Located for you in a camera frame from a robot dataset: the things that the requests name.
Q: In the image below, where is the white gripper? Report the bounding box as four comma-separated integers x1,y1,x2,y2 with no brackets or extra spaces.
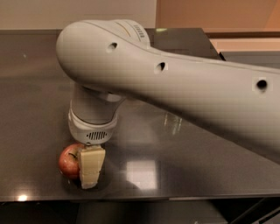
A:
68,109,118,189

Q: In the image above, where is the red apple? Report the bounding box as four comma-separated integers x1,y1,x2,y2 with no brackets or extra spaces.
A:
59,143,84,179

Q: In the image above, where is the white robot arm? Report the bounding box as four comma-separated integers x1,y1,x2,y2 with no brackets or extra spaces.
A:
56,20,280,162

